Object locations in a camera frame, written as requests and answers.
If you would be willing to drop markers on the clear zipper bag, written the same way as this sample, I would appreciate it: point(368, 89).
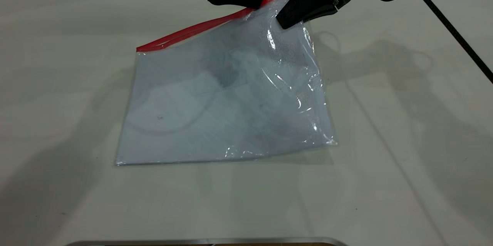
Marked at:
point(215, 115)

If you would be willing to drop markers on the silver metal edge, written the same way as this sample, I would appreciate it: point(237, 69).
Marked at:
point(192, 241)

